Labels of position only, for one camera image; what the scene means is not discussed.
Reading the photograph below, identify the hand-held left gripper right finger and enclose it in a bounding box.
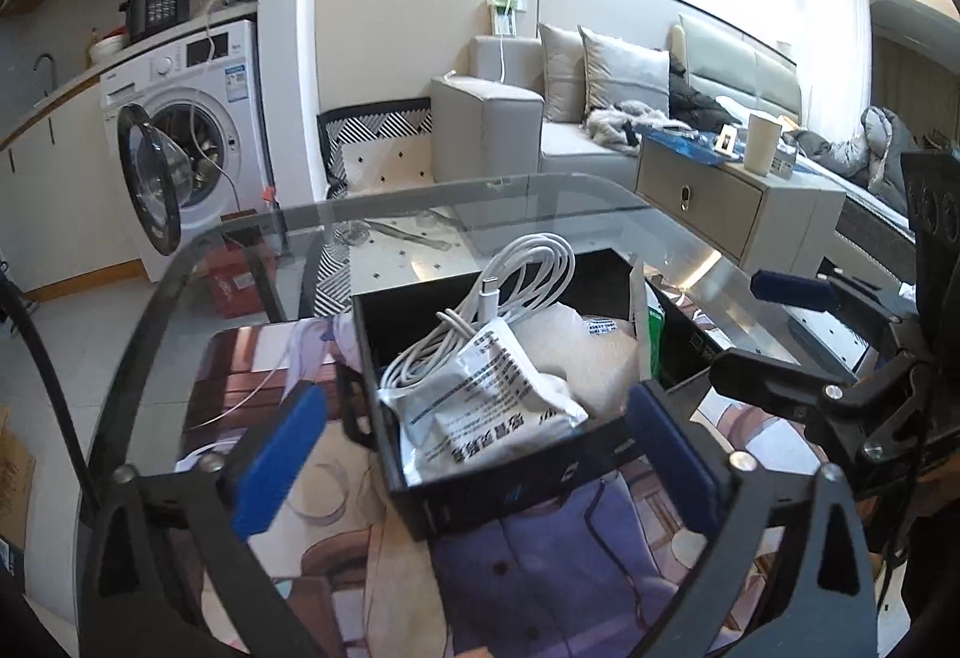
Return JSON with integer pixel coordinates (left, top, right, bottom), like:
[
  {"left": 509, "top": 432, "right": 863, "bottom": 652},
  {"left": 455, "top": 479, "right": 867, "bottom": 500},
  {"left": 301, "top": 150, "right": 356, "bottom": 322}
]
[{"left": 628, "top": 382, "right": 878, "bottom": 658}]

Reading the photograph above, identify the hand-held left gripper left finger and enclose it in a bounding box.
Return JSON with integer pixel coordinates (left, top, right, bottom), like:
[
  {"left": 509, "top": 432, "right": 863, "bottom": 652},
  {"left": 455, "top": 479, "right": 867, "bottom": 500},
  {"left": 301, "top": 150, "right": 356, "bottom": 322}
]
[{"left": 75, "top": 380, "right": 329, "bottom": 658}]

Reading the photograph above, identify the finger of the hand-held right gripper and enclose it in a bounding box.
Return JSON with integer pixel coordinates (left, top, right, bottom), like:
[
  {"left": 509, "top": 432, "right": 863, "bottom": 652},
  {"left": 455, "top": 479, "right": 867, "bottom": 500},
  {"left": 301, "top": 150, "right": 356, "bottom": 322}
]
[
  {"left": 707, "top": 347, "right": 912, "bottom": 473},
  {"left": 750, "top": 268, "right": 912, "bottom": 330}
]

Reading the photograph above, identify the white foam sheet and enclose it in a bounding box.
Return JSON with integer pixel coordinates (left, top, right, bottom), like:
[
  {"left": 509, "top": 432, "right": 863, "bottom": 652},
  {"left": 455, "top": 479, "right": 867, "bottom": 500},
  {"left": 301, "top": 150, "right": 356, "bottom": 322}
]
[{"left": 516, "top": 302, "right": 647, "bottom": 420}]

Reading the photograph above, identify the black cardboard box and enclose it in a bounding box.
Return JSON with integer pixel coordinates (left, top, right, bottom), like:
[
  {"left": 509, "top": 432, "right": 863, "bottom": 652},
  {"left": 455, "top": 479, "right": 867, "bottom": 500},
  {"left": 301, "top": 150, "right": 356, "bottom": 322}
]
[{"left": 334, "top": 245, "right": 740, "bottom": 543}]

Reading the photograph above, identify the green white medicine packet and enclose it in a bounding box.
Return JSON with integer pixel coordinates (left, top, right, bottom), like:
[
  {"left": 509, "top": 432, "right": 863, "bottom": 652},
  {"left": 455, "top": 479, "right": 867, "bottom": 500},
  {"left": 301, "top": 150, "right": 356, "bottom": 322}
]
[{"left": 377, "top": 317, "right": 590, "bottom": 488}]

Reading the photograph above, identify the white charging cable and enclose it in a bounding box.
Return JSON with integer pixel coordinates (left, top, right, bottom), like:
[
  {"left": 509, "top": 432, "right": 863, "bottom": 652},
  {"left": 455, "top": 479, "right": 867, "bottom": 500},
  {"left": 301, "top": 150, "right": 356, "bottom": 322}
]
[{"left": 379, "top": 234, "right": 577, "bottom": 393}]

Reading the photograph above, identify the beige side cabinet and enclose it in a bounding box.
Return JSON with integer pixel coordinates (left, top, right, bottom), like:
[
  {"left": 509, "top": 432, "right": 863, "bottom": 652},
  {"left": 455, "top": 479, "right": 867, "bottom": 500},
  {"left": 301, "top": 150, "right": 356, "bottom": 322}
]
[{"left": 636, "top": 133, "right": 848, "bottom": 271}]

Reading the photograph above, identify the grey puffer jacket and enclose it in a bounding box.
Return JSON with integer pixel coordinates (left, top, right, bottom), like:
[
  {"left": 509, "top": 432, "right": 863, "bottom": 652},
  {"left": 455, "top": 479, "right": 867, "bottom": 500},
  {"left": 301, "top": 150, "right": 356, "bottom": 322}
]
[{"left": 793, "top": 105, "right": 920, "bottom": 211}]

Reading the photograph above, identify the white cup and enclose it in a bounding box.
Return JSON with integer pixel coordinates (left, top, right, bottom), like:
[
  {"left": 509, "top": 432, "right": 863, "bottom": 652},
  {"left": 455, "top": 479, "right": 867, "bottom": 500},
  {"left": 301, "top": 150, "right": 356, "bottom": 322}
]
[{"left": 742, "top": 112, "right": 785, "bottom": 178}]

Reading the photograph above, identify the blue tray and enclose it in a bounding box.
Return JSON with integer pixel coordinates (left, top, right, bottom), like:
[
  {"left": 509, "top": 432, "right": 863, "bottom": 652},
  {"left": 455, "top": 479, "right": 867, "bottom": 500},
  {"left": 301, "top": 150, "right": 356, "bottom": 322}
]
[{"left": 646, "top": 127, "right": 745, "bottom": 165}]

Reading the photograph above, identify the printed table mat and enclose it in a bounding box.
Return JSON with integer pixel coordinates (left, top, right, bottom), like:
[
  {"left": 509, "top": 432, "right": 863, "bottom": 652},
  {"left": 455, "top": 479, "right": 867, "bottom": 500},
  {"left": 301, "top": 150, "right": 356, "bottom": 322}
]
[{"left": 176, "top": 317, "right": 826, "bottom": 658}]

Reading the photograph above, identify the red cardboard box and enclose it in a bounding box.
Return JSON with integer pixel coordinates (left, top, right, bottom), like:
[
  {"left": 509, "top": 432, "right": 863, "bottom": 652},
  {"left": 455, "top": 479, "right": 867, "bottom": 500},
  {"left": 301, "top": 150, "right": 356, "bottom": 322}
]
[{"left": 206, "top": 244, "right": 280, "bottom": 319}]

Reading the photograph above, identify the black jacket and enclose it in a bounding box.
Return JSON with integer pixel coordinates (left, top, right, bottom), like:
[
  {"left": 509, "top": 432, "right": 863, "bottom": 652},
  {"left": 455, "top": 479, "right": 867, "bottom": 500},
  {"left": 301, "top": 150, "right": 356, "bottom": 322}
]
[{"left": 667, "top": 54, "right": 745, "bottom": 131}]

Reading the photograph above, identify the grey fur cloth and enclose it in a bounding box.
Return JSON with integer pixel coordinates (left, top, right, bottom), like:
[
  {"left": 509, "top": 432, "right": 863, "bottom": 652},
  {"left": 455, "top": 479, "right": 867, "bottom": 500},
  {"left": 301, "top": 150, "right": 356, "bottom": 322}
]
[{"left": 585, "top": 101, "right": 673, "bottom": 150}]

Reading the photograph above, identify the brown cardboard box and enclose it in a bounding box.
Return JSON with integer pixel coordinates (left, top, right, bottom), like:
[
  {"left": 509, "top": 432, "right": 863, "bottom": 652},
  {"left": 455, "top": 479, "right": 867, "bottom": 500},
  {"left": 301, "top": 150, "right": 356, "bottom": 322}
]
[{"left": 0, "top": 407, "right": 37, "bottom": 551}]

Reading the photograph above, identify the grey cushion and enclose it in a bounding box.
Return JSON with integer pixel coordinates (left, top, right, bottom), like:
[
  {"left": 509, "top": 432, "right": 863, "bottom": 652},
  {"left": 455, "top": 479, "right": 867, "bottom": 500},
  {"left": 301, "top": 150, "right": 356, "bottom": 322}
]
[
  {"left": 538, "top": 22, "right": 593, "bottom": 125},
  {"left": 579, "top": 26, "right": 671, "bottom": 119}
]

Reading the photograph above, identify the white kitchen counter cabinet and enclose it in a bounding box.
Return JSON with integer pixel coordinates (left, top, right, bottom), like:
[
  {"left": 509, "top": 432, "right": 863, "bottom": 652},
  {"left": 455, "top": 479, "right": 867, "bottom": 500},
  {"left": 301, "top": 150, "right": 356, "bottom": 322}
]
[{"left": 0, "top": 65, "right": 151, "bottom": 301}]

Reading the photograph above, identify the grey sofa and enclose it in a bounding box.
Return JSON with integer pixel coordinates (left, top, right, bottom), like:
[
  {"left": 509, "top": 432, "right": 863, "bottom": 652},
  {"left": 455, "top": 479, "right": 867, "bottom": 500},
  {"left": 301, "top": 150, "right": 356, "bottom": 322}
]
[{"left": 430, "top": 0, "right": 920, "bottom": 233}]

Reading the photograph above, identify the black white patterned chair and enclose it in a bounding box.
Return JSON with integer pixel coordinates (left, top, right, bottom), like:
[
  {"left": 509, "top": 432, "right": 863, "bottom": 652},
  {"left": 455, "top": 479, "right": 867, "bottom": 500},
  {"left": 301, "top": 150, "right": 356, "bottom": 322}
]
[{"left": 315, "top": 98, "right": 437, "bottom": 203}]

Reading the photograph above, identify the white washing machine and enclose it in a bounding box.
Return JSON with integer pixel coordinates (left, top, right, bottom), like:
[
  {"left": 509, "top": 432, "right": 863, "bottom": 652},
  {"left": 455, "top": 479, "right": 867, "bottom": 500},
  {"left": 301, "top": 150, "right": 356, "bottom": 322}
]
[{"left": 100, "top": 17, "right": 275, "bottom": 284}]

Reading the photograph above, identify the white bowl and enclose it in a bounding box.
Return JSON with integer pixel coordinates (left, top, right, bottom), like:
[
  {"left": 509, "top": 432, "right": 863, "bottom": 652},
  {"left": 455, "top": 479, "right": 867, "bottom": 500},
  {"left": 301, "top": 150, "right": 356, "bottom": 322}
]
[{"left": 88, "top": 32, "right": 128, "bottom": 68}]

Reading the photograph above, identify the black pressure cooker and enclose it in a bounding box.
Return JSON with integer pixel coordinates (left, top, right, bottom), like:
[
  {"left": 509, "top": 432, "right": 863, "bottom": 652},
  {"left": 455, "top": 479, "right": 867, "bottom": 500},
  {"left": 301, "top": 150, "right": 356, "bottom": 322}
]
[{"left": 121, "top": 0, "right": 198, "bottom": 46}]

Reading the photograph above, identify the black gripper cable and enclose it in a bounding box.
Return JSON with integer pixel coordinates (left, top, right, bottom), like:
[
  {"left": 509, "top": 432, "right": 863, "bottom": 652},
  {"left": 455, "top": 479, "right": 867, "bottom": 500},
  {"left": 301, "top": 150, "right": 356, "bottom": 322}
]
[{"left": 0, "top": 268, "right": 100, "bottom": 518}]

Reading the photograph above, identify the white wall charger cable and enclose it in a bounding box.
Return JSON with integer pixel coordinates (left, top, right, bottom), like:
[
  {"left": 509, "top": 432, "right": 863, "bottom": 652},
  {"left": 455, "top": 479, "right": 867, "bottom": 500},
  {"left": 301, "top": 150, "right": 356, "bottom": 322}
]
[{"left": 445, "top": 32, "right": 506, "bottom": 86}]

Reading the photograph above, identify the wall socket with charger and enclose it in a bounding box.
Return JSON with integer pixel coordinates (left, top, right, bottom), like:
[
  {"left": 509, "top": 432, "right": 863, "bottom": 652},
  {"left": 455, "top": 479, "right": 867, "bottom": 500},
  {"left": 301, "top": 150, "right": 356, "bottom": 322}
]
[{"left": 484, "top": 0, "right": 527, "bottom": 37}]

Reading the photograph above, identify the white washer cord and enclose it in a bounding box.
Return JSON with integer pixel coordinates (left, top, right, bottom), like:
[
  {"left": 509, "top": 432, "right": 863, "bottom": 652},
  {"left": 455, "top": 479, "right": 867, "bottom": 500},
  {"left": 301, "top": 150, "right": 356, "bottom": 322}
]
[{"left": 186, "top": 0, "right": 230, "bottom": 181}]

